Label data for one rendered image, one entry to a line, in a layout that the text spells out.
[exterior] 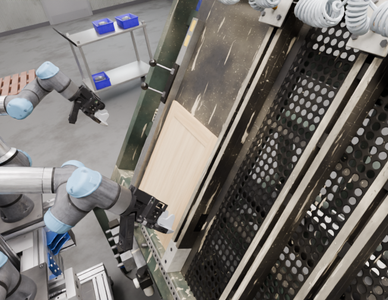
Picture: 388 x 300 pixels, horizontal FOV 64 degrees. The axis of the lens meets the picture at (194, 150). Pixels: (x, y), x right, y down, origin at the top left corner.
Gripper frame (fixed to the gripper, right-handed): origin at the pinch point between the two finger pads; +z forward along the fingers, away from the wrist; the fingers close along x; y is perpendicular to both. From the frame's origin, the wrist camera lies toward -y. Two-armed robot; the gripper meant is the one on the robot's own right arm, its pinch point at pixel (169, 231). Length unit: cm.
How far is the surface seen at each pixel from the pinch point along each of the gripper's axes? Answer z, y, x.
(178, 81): 7, 60, 54
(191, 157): 17.3, 28.5, 28.5
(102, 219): 42, -24, 105
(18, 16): 12, 250, 1040
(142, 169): 26, 15, 70
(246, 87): -1, 53, 0
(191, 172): 19.3, 22.8, 26.5
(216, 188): 17.5, 20.5, 7.3
